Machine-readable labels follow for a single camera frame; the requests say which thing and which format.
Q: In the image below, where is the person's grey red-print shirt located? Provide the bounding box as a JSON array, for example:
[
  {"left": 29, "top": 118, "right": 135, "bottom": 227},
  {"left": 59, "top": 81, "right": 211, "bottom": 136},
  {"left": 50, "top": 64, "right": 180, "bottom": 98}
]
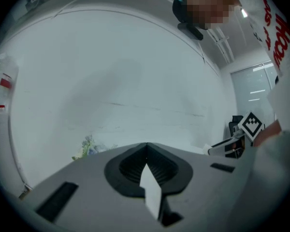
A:
[{"left": 226, "top": 0, "right": 290, "bottom": 232}]

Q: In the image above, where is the artificial flower bunch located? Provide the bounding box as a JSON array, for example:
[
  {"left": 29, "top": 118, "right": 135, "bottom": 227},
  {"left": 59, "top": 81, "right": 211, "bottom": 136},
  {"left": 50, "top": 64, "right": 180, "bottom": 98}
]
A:
[{"left": 72, "top": 133, "right": 119, "bottom": 161}]

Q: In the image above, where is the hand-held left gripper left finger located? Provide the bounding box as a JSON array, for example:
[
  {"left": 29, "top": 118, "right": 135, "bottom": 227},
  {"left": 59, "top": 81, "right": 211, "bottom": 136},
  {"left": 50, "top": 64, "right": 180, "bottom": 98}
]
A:
[{"left": 16, "top": 143, "right": 160, "bottom": 232}]

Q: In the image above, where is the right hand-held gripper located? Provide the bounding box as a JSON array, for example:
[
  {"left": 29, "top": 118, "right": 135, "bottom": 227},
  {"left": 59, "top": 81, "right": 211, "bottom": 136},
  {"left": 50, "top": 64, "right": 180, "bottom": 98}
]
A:
[{"left": 207, "top": 110, "right": 267, "bottom": 159}]

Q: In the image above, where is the frosted glass partition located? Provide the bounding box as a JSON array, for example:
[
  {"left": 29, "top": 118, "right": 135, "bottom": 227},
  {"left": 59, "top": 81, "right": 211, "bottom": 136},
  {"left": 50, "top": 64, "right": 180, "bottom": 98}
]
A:
[{"left": 230, "top": 61, "right": 280, "bottom": 132}]

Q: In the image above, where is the person's right forearm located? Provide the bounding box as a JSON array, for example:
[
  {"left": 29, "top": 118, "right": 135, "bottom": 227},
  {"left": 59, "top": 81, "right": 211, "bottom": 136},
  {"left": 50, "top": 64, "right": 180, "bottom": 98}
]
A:
[{"left": 253, "top": 119, "right": 283, "bottom": 147}]

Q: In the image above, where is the person's head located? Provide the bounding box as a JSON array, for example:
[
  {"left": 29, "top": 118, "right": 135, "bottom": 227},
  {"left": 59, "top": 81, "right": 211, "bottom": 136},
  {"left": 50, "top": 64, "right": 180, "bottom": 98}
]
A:
[{"left": 183, "top": 0, "right": 240, "bottom": 31}]

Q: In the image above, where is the black office chair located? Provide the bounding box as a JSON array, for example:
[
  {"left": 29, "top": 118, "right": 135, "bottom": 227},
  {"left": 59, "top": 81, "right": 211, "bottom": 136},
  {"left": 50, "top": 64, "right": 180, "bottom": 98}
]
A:
[{"left": 228, "top": 115, "right": 245, "bottom": 138}]

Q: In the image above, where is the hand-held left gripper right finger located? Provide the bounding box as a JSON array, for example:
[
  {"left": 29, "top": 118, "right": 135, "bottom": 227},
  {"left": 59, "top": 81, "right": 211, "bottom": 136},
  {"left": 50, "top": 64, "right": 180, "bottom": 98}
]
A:
[{"left": 146, "top": 143, "right": 254, "bottom": 232}]

